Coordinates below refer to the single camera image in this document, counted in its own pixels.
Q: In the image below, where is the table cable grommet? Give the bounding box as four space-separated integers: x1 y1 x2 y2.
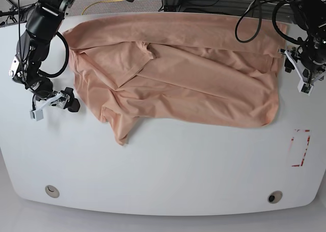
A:
45 185 60 198
267 191 283 204

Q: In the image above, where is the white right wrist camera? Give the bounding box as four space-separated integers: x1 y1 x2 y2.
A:
30 109 44 121

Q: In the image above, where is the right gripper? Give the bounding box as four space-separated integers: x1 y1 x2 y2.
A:
32 80 80 112

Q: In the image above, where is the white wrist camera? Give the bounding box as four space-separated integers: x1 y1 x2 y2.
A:
30 109 44 121
297 80 314 95

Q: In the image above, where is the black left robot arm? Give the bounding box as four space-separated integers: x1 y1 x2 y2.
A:
271 0 325 94

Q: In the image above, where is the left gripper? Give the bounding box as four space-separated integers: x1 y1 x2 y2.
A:
280 37 325 85

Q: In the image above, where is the peach T-shirt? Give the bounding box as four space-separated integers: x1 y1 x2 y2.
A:
64 13 285 145

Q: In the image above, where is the red tape rectangle marking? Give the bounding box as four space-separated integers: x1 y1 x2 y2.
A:
288 129 311 167

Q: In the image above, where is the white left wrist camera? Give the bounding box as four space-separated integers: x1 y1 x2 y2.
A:
297 80 314 95

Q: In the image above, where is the black tripod stand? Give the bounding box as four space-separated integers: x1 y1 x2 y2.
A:
1 0 36 27

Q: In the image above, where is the right table cable grommet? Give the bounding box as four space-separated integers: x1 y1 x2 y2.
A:
267 191 283 204

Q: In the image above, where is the yellow cable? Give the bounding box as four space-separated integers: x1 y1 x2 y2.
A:
81 0 127 15

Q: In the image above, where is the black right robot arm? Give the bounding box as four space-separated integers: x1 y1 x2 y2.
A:
9 0 80 114

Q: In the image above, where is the left table cable grommet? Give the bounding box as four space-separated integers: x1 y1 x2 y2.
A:
45 185 60 198

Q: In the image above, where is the white cable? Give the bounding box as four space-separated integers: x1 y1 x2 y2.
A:
241 0 256 17

